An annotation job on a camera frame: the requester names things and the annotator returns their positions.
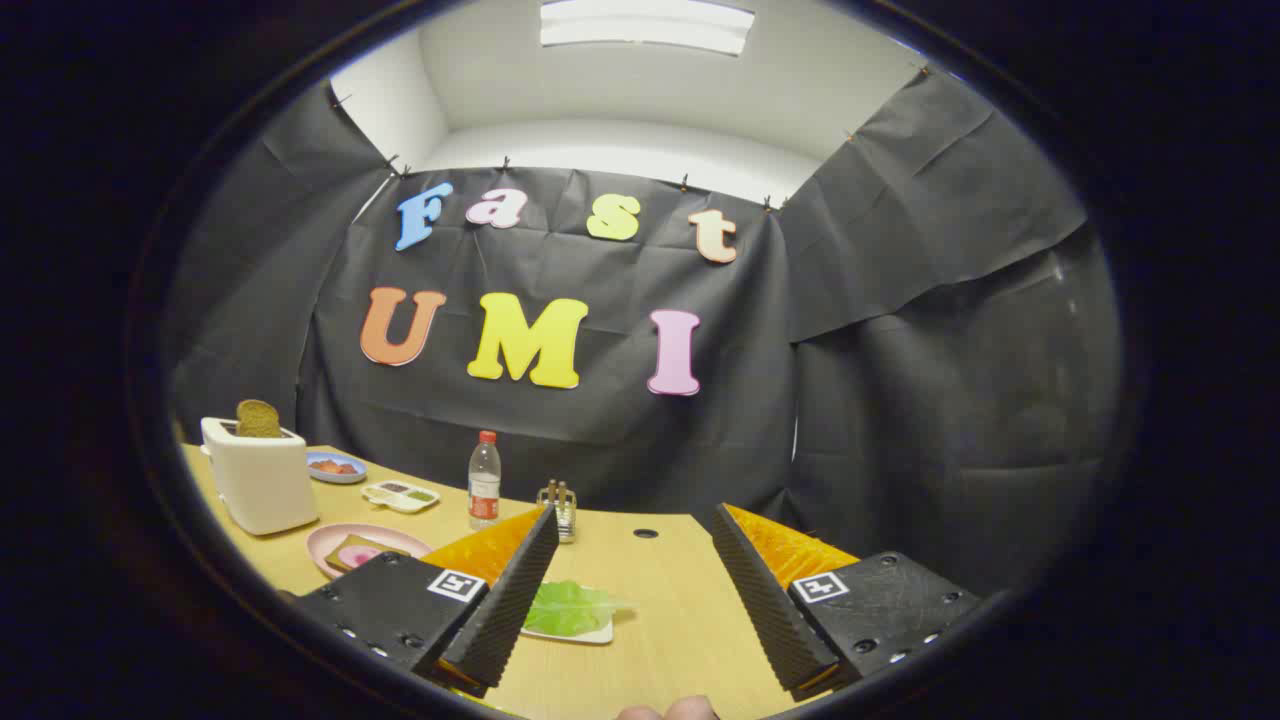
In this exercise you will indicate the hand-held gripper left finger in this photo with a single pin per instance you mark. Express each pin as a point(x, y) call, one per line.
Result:
point(510, 600)

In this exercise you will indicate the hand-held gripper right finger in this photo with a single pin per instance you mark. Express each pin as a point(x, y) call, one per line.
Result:
point(768, 610)

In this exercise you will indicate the green lettuce leaf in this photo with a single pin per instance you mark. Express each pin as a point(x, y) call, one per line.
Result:
point(565, 608)

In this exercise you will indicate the white square plate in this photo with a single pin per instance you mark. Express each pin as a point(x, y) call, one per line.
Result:
point(598, 634)

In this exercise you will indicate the clear plastic water bottle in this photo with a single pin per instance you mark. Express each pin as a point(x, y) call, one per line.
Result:
point(484, 490)

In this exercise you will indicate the brown bread slice with ham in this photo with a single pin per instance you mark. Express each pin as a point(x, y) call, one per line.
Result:
point(385, 550)

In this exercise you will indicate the white divided condiment dish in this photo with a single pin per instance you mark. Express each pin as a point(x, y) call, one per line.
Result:
point(400, 497)

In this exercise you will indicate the pink ham slice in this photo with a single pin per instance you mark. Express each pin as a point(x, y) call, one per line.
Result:
point(358, 556)

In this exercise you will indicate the pink round plate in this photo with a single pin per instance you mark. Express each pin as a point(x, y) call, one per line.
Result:
point(325, 545)

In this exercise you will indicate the small blue plate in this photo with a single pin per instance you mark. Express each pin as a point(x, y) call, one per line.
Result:
point(340, 476)

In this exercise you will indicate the red food pieces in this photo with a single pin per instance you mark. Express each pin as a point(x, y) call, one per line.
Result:
point(335, 466)

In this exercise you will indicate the white toaster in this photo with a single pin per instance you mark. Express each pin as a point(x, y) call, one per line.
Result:
point(262, 485)

